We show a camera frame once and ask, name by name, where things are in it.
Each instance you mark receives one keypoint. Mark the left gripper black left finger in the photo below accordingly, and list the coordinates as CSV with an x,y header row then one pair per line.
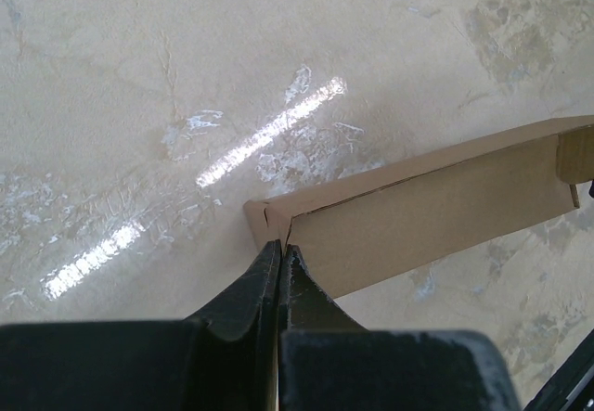
x,y
221,357

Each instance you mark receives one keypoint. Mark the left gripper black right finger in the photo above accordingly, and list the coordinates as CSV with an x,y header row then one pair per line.
x,y
327,361

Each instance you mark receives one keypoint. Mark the large brown cardboard box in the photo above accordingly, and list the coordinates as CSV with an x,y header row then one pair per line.
x,y
362,229

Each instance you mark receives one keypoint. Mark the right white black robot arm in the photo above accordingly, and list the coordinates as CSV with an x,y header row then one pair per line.
x,y
557,339

